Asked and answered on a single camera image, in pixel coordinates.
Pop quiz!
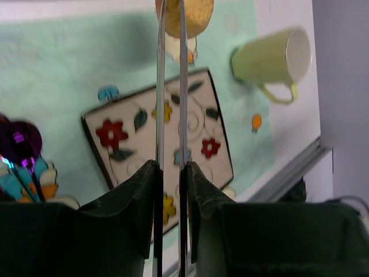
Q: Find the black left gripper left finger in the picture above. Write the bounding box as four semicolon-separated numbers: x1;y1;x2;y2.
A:
1;160;157;276

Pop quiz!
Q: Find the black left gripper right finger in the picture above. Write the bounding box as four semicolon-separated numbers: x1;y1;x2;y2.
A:
187;162;368;276

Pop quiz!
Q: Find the yellow green mug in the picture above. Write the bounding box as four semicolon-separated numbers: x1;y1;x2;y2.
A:
230;27;312;104

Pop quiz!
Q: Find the round bread roll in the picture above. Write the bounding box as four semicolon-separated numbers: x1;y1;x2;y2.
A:
165;0;214;39

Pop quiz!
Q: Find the square floral plate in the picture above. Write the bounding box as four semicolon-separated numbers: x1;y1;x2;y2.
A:
81;69;234;232

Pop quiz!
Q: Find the iridescent purple spoon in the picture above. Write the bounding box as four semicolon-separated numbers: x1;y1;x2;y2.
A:
1;114;46;203

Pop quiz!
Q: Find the green placemat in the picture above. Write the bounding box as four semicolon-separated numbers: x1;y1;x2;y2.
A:
1;1;275;207

